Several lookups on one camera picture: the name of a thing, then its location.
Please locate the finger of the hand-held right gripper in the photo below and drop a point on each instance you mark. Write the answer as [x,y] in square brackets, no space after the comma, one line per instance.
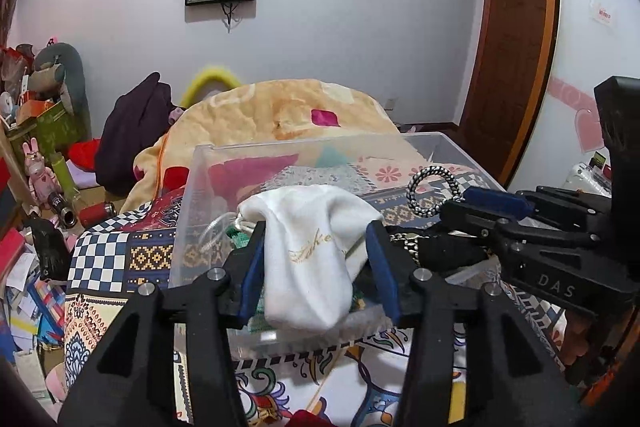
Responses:
[470,218]
[497,201]

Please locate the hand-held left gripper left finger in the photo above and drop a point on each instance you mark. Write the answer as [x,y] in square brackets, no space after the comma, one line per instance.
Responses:
[251,279]

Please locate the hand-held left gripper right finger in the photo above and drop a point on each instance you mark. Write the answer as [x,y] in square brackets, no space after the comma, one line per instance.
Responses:
[381,269]

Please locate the clear plastic storage box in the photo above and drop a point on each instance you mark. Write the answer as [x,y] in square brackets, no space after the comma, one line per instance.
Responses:
[200,207]

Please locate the white plastic bag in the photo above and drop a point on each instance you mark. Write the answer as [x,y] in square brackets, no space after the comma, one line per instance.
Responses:
[582,179]

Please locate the green knit cloth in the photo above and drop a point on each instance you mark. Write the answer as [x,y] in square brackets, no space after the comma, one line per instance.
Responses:
[236,238]

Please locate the patterned patchwork bed sheet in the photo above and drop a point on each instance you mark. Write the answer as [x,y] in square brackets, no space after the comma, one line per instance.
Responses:
[125,252]

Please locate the brown wooden door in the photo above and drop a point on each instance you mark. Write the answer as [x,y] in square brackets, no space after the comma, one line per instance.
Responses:
[515,37]

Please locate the red thermos bottle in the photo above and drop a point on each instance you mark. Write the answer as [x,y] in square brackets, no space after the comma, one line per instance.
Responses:
[95,214]

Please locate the orange fleece blanket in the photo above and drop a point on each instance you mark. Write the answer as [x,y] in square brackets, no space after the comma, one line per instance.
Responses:
[280,112]

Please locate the dark purple garment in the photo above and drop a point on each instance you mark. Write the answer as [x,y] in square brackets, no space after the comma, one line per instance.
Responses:
[132,132]

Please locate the black metal cylinder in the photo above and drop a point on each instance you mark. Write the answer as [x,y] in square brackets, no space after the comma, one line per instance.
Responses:
[62,209]

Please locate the black bag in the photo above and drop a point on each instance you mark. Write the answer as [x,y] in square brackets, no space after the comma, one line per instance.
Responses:
[50,249]

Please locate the red cloth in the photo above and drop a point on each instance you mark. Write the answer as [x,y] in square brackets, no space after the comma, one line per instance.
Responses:
[85,154]

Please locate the green bottle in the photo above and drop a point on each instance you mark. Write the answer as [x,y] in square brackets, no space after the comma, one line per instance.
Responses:
[65,174]

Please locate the pile of papers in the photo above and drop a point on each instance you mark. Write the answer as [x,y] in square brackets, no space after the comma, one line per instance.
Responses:
[25,317]

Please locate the pink rabbit figure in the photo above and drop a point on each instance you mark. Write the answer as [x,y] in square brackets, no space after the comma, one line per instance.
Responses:
[37,172]

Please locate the green cardboard box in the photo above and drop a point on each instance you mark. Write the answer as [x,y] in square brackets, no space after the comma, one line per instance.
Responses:
[47,127]

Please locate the grey plush toy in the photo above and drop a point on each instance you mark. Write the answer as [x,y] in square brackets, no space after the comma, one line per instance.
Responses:
[62,72]

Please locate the pink heart wall sticker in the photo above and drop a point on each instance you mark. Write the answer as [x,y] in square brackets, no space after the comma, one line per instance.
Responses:
[585,127]

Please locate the white red wall sticker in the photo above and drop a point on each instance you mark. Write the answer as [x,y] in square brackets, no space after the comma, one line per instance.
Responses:
[602,12]

